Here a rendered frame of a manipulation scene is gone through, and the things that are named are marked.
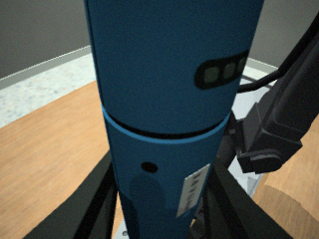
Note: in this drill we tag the grey l-shaped metal bracket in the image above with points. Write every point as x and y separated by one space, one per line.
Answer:
121 230

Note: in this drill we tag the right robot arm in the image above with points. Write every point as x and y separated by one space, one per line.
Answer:
271 131

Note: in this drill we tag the blue electric screwdriver barrel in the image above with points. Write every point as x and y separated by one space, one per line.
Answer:
168 72

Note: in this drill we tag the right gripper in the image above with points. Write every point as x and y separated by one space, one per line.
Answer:
197 229

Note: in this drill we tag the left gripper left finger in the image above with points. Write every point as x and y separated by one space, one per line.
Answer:
78 214

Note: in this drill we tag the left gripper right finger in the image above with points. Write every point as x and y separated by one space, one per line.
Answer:
243 217

